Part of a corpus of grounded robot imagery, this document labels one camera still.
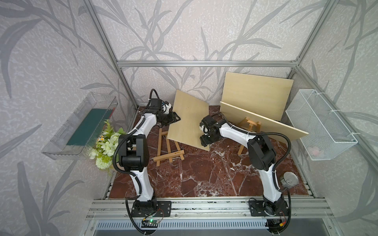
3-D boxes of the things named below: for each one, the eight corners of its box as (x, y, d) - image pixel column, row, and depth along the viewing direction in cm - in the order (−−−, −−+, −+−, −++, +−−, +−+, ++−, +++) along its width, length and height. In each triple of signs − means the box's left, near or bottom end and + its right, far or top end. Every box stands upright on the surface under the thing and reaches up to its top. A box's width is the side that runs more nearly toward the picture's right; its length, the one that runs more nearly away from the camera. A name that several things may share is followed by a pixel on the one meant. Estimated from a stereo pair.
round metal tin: (281, 188, 82) (286, 185, 77) (277, 175, 87) (281, 171, 82) (295, 188, 82) (301, 185, 77) (289, 175, 87) (295, 171, 82)
